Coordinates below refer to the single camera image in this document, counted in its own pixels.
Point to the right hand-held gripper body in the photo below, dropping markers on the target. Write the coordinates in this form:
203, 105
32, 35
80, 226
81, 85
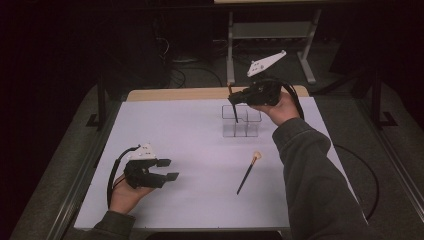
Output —
265, 93

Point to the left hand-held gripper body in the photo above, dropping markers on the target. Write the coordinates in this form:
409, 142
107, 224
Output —
140, 173

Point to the small-head makeup brush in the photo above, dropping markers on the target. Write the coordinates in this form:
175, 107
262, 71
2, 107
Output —
235, 113

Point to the clear acrylic organizer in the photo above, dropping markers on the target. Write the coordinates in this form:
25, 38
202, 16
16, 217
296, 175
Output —
253, 130

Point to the fan-head makeup brush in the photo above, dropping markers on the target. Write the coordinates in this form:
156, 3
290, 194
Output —
248, 171

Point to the person's right hand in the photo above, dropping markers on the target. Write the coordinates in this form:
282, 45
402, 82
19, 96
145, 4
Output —
283, 111

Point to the person's left hand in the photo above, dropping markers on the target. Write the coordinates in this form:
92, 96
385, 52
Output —
125, 198

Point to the white table mat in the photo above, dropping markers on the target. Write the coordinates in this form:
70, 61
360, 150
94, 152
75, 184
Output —
186, 133

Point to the wooden table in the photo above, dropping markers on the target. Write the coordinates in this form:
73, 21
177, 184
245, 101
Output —
186, 94

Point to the grey metal stand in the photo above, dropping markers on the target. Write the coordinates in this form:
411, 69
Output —
270, 30

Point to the grey metal rail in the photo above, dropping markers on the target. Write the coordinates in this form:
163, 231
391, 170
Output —
71, 200
400, 166

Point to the black metal post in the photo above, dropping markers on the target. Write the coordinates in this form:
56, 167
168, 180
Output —
376, 100
101, 103

